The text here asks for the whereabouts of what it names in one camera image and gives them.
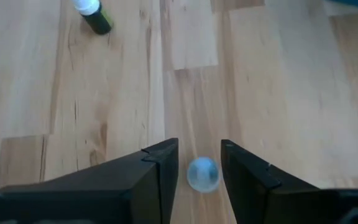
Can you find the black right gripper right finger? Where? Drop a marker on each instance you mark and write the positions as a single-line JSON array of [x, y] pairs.
[[259, 199]]

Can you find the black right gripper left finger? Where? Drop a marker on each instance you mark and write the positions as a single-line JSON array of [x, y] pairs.
[[120, 186]]

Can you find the small dark food coloring bottle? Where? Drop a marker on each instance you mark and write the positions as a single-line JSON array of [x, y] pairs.
[[98, 20]]

